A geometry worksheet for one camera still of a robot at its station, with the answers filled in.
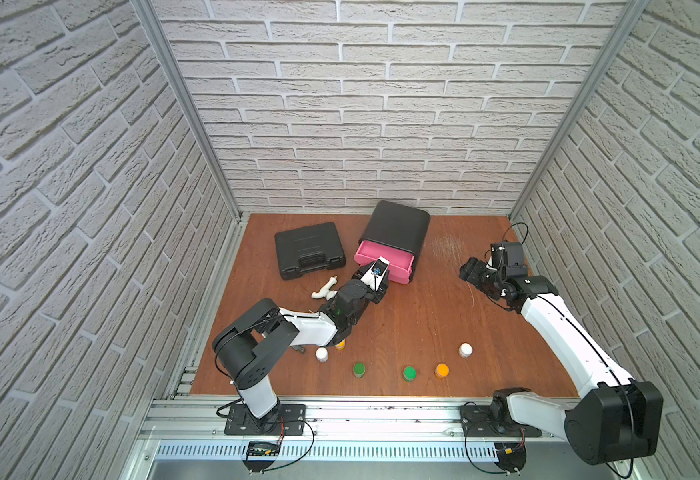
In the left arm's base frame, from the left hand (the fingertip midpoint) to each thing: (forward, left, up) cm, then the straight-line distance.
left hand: (371, 258), depth 87 cm
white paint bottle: (-24, +14, -14) cm, 31 cm away
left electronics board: (-47, +28, -19) cm, 58 cm away
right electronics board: (-48, -33, -16) cm, 60 cm away
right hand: (-6, -29, +1) cm, 30 cm away
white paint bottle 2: (-23, -27, -13) cm, 38 cm away
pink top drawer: (-1, -9, 0) cm, 9 cm away
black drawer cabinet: (+14, -10, -1) cm, 17 cm away
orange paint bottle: (-21, +9, -14) cm, 27 cm away
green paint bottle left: (-28, +4, -13) cm, 32 cm away
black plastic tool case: (+12, +21, -12) cm, 27 cm away
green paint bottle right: (-29, -10, -13) cm, 34 cm away
